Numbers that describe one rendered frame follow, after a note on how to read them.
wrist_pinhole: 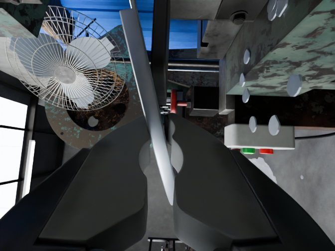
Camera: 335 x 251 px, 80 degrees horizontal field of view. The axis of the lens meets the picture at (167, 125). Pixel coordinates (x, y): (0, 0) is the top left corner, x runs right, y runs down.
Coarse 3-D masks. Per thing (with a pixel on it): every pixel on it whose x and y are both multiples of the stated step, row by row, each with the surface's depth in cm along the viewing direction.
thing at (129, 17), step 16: (128, 16) 9; (128, 32) 9; (128, 48) 9; (144, 48) 9; (144, 64) 9; (144, 80) 9; (144, 96) 10; (144, 112) 10; (160, 128) 10; (160, 144) 11; (160, 160) 11
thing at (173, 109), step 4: (172, 92) 54; (176, 92) 54; (172, 96) 53; (176, 96) 54; (172, 100) 53; (176, 100) 54; (180, 100) 56; (184, 100) 56; (172, 104) 53; (176, 104) 56; (180, 104) 56; (184, 104) 56; (172, 108) 53; (172, 112) 54
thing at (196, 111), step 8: (200, 88) 50; (208, 88) 50; (216, 88) 50; (192, 96) 52; (200, 96) 50; (208, 96) 50; (216, 96) 50; (192, 104) 51; (200, 104) 50; (208, 104) 50; (216, 104) 50; (192, 112) 53; (200, 112) 53; (208, 112) 53; (216, 112) 52
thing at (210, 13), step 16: (160, 0) 16; (176, 0) 25; (192, 0) 25; (208, 0) 25; (224, 0) 24; (240, 0) 24; (256, 0) 24; (160, 16) 16; (176, 16) 28; (192, 16) 28; (208, 16) 27; (224, 16) 27; (240, 16) 26; (256, 16) 27; (160, 32) 16; (160, 48) 16; (160, 64) 16; (160, 80) 18; (160, 96) 24
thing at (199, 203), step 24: (168, 120) 11; (192, 144) 9; (216, 144) 9; (192, 168) 8; (216, 168) 8; (192, 192) 7; (216, 192) 7; (240, 192) 7; (192, 216) 6; (216, 216) 6; (240, 216) 6; (264, 216) 6; (192, 240) 6; (216, 240) 6; (240, 240) 5; (264, 240) 6
